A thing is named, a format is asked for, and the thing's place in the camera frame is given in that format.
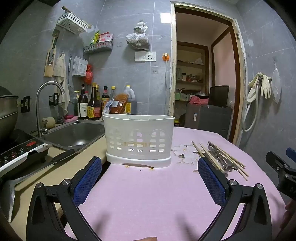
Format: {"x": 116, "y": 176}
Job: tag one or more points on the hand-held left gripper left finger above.
{"x": 87, "y": 180}

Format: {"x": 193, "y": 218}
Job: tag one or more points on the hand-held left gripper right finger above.
{"x": 211, "y": 183}

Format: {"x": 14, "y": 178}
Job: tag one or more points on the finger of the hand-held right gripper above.
{"x": 276, "y": 160}
{"x": 291, "y": 153}

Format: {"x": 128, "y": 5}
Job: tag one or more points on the bundle of wooden chopsticks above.
{"x": 233, "y": 160}

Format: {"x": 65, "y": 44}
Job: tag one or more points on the white plastic utensil basket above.
{"x": 138, "y": 139}

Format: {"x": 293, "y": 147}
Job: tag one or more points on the person's right hand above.
{"x": 288, "y": 215}

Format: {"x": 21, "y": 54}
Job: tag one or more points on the steel kitchen sink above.
{"x": 74, "y": 134}

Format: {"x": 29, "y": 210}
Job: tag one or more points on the pink floral tablecloth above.
{"x": 143, "y": 199}

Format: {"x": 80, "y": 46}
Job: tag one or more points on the grey cabinet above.
{"x": 208, "y": 120}

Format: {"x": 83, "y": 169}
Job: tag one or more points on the dark steel wool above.
{"x": 60, "y": 119}

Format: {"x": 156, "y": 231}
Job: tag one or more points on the flat clear plastic bag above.
{"x": 276, "y": 85}

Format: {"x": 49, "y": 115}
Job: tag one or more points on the cream rubber glove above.
{"x": 252, "y": 90}
{"x": 266, "y": 85}

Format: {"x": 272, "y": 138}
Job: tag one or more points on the soy sauce bottle yellow label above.
{"x": 93, "y": 109}

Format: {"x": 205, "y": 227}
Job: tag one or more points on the dark bottle white label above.
{"x": 82, "y": 106}

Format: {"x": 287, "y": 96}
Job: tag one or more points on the white and blue packet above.
{"x": 108, "y": 109}

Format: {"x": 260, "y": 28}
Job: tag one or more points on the black induction cooker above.
{"x": 18, "y": 150}

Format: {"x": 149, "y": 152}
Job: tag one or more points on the orange snack bag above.
{"x": 119, "y": 104}

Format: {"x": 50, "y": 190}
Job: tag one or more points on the pink cloth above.
{"x": 198, "y": 100}

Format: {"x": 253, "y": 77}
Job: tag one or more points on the black monitor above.
{"x": 218, "y": 96}

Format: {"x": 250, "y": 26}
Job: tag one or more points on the dark bottle red cap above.
{"x": 105, "y": 95}

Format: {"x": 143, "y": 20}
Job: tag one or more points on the clear bottle yellow cap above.
{"x": 112, "y": 93}

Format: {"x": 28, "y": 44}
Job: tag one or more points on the chrome faucet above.
{"x": 38, "y": 104}

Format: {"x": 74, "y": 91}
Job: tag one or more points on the cooking oil jug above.
{"x": 130, "y": 97}

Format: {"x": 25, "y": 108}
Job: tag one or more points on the red plastic bag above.
{"x": 88, "y": 74}

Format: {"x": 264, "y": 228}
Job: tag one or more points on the metal cooking pot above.
{"x": 7, "y": 109}

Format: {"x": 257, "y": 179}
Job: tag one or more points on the stained beige towel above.
{"x": 60, "y": 69}

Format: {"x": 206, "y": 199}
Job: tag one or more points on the wooden knife holder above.
{"x": 49, "y": 67}

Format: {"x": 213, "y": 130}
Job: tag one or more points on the wooden shelf unit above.
{"x": 192, "y": 64}

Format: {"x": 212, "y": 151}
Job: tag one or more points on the yellow seasoning packet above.
{"x": 94, "y": 38}

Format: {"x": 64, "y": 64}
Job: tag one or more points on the red seasoning packet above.
{"x": 106, "y": 37}

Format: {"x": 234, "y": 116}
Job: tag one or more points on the hanging clear plastic bag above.
{"x": 138, "y": 39}

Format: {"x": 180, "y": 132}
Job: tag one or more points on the black wall socket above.
{"x": 55, "y": 97}
{"x": 25, "y": 104}

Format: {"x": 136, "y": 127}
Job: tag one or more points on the wooden door frame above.
{"x": 240, "y": 69}

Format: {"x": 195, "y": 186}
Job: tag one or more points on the white wall box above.
{"x": 79, "y": 67}

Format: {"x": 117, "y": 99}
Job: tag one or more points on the grey wall shelf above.
{"x": 98, "y": 47}

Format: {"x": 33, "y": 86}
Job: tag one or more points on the orange wall hook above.
{"x": 165, "y": 57}

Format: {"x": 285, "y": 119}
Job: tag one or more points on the white wall socket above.
{"x": 151, "y": 56}

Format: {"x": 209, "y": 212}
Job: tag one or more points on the white slotted wall basket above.
{"x": 72, "y": 22}

